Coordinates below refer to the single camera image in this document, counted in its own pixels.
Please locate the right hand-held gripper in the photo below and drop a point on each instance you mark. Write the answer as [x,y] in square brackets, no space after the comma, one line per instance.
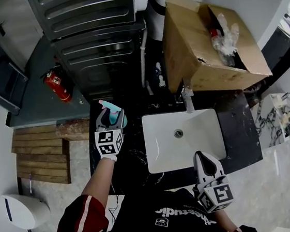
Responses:
[216,195]

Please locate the thin white brush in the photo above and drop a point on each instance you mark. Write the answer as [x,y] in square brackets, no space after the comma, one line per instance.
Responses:
[31,183]

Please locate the dark grey ribbed washing machine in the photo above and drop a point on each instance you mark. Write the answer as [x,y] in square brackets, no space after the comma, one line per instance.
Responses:
[102,63]

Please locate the white toilet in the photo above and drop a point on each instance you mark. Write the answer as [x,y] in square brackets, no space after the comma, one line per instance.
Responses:
[23,211]

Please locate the white water heater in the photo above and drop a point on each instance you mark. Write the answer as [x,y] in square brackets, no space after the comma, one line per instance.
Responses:
[163,4]

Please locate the teal spray bottle pink trigger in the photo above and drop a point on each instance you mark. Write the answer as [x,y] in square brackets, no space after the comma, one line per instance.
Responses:
[112,111]

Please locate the red fire extinguisher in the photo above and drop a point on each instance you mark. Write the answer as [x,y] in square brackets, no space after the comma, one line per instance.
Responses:
[58,85]

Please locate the person's right forearm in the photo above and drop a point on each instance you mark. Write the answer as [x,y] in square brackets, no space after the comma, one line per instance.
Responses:
[225,220]

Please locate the small red item in box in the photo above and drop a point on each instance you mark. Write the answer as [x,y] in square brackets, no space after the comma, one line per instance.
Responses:
[213,32]

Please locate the person's left forearm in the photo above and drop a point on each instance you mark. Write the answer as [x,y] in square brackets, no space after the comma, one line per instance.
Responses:
[100,177]

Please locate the dark grey ribbed dryer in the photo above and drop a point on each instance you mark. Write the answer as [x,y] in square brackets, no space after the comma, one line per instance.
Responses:
[83,10]

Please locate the black shirt with red sleeves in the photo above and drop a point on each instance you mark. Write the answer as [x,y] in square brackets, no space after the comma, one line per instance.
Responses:
[147,224]

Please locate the grey door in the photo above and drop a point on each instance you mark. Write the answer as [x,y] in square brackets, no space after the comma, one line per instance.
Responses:
[17,23]

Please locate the marble pattern shelf unit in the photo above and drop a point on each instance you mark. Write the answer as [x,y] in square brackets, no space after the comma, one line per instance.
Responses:
[273,121]

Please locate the white rectangular sink basin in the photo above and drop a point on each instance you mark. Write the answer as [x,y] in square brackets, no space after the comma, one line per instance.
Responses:
[164,147]

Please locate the clear crumpled plastic wrap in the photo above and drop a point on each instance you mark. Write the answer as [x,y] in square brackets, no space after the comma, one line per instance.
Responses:
[227,38]

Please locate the chrome faucet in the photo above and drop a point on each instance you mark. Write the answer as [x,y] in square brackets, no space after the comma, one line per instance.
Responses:
[188,100]

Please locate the wooden slat floor mat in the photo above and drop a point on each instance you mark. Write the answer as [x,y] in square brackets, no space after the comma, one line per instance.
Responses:
[40,156]

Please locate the large cardboard box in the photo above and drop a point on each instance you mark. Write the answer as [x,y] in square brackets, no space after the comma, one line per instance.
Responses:
[191,42]

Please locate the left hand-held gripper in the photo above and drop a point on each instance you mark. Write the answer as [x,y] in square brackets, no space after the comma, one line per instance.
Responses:
[106,143]

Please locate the metal sink drain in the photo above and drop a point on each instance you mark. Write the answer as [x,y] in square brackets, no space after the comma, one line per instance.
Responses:
[178,133]

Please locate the dark grey waste bin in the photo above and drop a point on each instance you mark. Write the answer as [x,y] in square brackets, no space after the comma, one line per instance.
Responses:
[6,87]

